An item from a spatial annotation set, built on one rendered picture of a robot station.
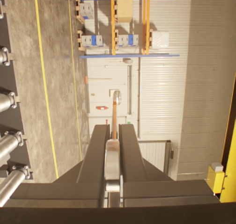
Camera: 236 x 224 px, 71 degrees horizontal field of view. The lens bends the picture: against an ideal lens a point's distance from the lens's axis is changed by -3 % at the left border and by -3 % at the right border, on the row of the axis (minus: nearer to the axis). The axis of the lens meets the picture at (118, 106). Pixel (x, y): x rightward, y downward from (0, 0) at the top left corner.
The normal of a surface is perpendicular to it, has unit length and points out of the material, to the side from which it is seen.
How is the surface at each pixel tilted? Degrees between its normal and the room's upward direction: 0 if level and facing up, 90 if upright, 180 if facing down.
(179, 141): 90
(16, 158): 90
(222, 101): 90
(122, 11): 90
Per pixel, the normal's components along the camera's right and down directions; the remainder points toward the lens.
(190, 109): 0.01, 0.26
